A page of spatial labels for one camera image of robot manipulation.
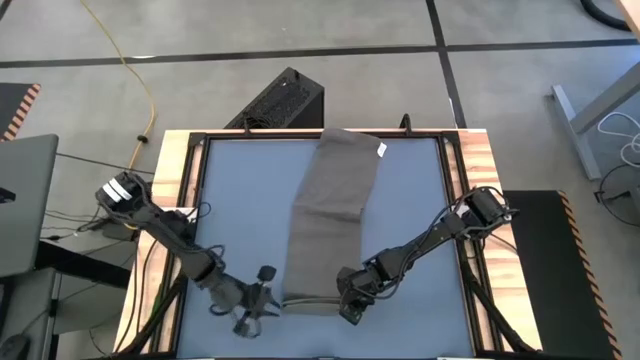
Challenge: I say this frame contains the grey-beige terry towel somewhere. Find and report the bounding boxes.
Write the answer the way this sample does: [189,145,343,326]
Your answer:
[281,127,389,317]

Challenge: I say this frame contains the light wooden desk top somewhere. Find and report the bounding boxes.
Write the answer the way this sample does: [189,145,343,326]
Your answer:
[617,0,640,39]

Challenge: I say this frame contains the grey cabinet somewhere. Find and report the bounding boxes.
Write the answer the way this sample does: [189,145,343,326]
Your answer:
[0,267,64,360]

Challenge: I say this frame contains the grey laptop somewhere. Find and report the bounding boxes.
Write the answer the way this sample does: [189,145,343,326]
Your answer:
[0,133,60,279]

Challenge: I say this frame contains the yellow floor cable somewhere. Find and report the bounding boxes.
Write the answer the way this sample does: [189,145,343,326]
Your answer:
[79,0,157,171]

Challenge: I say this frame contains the black hose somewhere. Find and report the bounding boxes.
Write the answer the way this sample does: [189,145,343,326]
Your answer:
[579,0,632,32]

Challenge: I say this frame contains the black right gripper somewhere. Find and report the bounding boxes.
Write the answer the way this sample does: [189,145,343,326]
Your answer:
[335,259,384,327]

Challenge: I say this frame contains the black hazard-striped ramp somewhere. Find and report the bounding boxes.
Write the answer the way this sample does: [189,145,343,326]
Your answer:
[502,189,624,360]
[0,82,42,143]

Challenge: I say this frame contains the black looped cable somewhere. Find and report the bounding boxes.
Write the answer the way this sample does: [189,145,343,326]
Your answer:
[593,163,640,244]

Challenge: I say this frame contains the white cable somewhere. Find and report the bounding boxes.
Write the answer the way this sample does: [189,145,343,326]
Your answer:
[597,110,640,169]

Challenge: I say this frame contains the black computer mouse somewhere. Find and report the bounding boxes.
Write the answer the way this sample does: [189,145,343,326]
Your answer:
[0,333,31,360]

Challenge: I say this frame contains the black computer tower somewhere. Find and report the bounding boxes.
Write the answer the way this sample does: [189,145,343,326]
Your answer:
[224,66,325,130]

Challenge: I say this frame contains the grey metal desk frame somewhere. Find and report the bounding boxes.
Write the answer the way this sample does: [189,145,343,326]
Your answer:
[551,62,640,181]

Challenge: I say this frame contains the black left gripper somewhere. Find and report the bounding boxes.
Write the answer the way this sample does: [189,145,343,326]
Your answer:
[207,264,282,340]

